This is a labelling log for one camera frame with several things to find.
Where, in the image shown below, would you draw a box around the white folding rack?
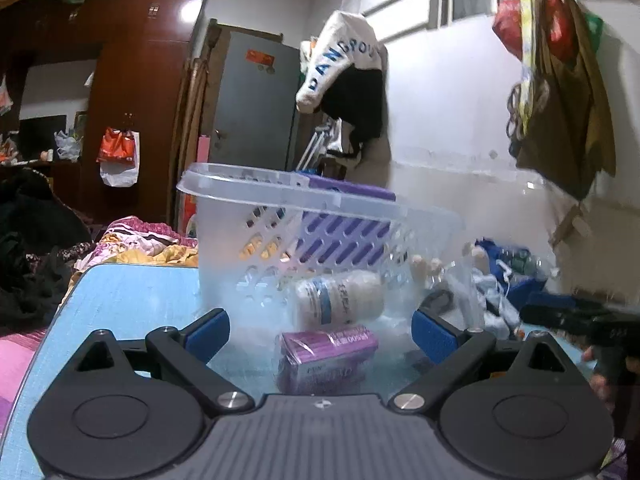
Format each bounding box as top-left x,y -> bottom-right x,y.
294,119 -> 347,177

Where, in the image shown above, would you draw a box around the large purple box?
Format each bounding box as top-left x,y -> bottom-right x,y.
299,172 -> 397,264

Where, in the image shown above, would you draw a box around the pink bed sheet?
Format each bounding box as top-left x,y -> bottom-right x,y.
0,326 -> 52,428

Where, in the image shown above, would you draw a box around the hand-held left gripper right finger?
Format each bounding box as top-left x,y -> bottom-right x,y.
387,307 -> 568,413

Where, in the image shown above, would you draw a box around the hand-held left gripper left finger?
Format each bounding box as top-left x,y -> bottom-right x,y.
75,307 -> 253,416

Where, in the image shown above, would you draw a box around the grey metal door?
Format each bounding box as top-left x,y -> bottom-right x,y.
207,26 -> 304,174

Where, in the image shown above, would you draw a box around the clear plastic basket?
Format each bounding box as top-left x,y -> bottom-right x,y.
175,162 -> 482,361

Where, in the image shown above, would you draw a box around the white cloth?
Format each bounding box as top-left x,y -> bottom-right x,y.
471,259 -> 524,332

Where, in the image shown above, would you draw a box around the olive hanging bag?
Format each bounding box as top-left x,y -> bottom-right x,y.
509,0 -> 617,202

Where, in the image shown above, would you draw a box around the white jacket with blue print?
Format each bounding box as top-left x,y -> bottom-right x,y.
295,10 -> 389,114

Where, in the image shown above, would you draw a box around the yellow hanging cloth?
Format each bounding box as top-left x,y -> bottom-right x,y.
515,0 -> 538,133

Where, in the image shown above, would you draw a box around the orange plastic bag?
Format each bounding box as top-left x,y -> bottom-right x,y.
97,127 -> 137,164

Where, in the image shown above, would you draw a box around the black garment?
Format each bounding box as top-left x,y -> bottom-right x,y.
319,66 -> 387,142

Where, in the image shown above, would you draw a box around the white medicine bottle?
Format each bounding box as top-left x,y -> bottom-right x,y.
294,269 -> 387,330

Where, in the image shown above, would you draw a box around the red plastic bag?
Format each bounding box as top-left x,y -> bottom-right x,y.
492,0 -> 527,62

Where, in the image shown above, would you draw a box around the large white plastic bag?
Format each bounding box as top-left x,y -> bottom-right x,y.
99,130 -> 141,189

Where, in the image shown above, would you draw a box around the pile of black clothes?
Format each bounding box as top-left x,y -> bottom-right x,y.
0,167 -> 97,332

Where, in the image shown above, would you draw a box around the blue bag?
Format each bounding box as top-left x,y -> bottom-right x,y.
474,237 -> 552,307

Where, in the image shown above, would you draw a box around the black screen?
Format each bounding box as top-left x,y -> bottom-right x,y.
18,114 -> 69,162

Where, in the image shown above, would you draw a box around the small white plastic bag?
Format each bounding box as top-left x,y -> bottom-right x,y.
53,129 -> 84,162

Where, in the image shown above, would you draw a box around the wooden sticks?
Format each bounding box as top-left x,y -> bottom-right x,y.
170,19 -> 221,233

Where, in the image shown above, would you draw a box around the small purple box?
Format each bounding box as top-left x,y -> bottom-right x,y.
275,324 -> 379,396

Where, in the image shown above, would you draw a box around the floral blanket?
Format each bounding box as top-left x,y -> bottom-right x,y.
74,215 -> 201,270

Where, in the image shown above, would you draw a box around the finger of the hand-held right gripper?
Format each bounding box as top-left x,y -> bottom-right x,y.
519,292 -> 601,335

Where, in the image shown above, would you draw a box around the brown wooden wardrobe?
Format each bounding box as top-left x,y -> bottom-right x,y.
0,0 -> 209,226

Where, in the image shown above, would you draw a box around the person's right hand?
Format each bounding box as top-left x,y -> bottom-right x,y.
582,345 -> 617,413

